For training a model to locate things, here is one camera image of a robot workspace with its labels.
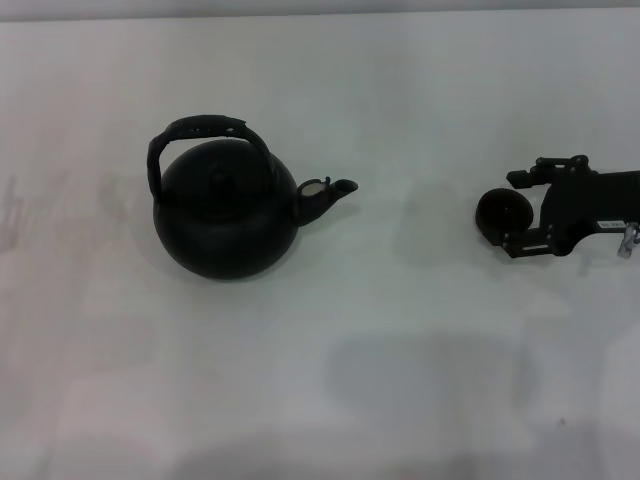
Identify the black round teapot with handle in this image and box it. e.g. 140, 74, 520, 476
146, 114, 360, 281

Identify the right wrist cable with plug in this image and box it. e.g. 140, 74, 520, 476
615, 221, 640, 260

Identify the small dark teacup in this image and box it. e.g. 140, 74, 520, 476
474, 188, 535, 237

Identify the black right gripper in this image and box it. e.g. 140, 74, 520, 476
487, 155, 640, 261

